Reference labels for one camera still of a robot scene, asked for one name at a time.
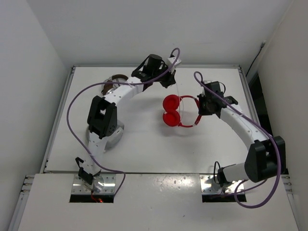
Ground red headphones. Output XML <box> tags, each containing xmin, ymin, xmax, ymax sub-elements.
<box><xmin>162</xmin><ymin>94</ymin><xmax>202</xmax><ymax>128</ymax></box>

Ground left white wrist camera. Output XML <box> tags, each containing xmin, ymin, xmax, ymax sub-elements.
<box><xmin>166</xmin><ymin>57</ymin><xmax>181</xmax><ymax>72</ymax></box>

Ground metal base plate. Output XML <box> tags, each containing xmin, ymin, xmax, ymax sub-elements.
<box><xmin>199</xmin><ymin>174</ymin><xmax>242</xmax><ymax>195</ymax></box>
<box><xmin>71</xmin><ymin>174</ymin><xmax>116</xmax><ymax>195</ymax></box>

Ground purple cable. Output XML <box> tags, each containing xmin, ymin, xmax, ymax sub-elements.
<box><xmin>66</xmin><ymin>47</ymin><xmax>181</xmax><ymax>199</ymax></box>
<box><xmin>193</xmin><ymin>71</ymin><xmax>282</xmax><ymax>208</ymax></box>

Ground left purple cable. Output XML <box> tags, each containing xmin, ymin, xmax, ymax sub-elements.
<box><xmin>66</xmin><ymin>47</ymin><xmax>181</xmax><ymax>199</ymax></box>

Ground brown silver headphones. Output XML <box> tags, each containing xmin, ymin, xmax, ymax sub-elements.
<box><xmin>101</xmin><ymin>74</ymin><xmax>128</xmax><ymax>96</ymax></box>

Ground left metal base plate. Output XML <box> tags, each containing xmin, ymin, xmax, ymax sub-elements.
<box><xmin>71</xmin><ymin>174</ymin><xmax>116</xmax><ymax>195</ymax></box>

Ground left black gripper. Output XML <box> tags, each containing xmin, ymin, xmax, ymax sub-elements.
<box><xmin>151</xmin><ymin>63</ymin><xmax>174</xmax><ymax>88</ymax></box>

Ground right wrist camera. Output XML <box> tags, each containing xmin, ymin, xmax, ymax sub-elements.
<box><xmin>204</xmin><ymin>81</ymin><xmax>221</xmax><ymax>93</ymax></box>

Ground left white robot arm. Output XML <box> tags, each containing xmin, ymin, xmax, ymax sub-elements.
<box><xmin>76</xmin><ymin>54</ymin><xmax>180</xmax><ymax>186</ymax></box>

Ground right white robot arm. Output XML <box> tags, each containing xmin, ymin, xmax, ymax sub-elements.
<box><xmin>198</xmin><ymin>81</ymin><xmax>286</xmax><ymax>186</ymax></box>

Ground black wall cable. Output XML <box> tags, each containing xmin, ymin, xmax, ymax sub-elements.
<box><xmin>245</xmin><ymin>43</ymin><xmax>265</xmax><ymax>77</ymax></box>

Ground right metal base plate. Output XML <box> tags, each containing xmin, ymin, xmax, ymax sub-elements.
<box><xmin>199</xmin><ymin>174</ymin><xmax>242</xmax><ymax>195</ymax></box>

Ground grey white headphones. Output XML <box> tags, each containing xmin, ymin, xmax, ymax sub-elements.
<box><xmin>86</xmin><ymin>120</ymin><xmax>125</xmax><ymax>156</ymax></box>

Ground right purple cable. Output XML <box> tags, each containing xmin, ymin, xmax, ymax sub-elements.
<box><xmin>193</xmin><ymin>71</ymin><xmax>282</xmax><ymax>208</ymax></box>

